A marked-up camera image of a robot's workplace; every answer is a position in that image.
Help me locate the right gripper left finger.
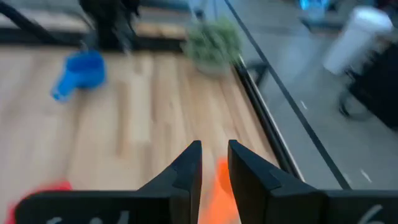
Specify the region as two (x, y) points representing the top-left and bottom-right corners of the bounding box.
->
(15, 139), (203, 224)

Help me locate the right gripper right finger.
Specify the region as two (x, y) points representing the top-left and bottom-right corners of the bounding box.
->
(228, 139), (398, 224)

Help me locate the orange measuring cup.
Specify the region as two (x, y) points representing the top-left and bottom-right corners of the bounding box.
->
(198, 157), (242, 224)

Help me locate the blue measuring cup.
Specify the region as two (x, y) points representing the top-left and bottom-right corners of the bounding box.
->
(50, 49), (107, 103)

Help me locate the black floor equipment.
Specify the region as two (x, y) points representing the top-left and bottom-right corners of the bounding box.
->
(338, 42), (398, 131)

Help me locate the green potted plant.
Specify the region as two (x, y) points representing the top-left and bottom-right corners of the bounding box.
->
(181, 17), (244, 76)

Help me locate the white bin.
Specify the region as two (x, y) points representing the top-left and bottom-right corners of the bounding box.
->
(322, 5), (395, 76)

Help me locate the blue lit device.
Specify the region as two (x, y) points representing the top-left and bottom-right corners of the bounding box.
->
(297, 0), (331, 20)

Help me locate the black table frame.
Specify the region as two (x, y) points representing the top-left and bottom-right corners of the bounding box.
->
(0, 0), (307, 183)

